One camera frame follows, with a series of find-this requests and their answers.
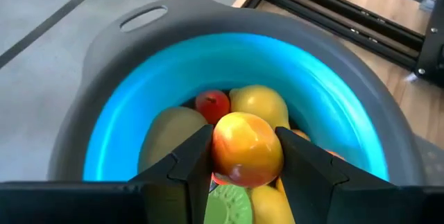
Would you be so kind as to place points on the yellow plastic lemon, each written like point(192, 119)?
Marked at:
point(260, 101)
point(268, 206)

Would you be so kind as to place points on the brown kiwi half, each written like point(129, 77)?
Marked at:
point(229, 206)

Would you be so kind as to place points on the black aluminium table frame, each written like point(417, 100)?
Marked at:
point(347, 19)

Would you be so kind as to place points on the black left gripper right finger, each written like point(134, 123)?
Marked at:
point(308, 182)

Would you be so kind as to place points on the stemmed red orange fruit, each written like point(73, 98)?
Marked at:
point(211, 106)

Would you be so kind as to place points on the small orange fruit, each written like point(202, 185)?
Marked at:
point(334, 154)
point(301, 134)

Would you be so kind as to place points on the small red yellow fruit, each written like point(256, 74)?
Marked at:
point(246, 147)

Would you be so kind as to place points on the blue collapsible colander bowl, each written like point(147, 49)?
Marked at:
point(243, 61)

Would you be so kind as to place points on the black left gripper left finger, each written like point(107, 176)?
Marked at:
point(187, 182)

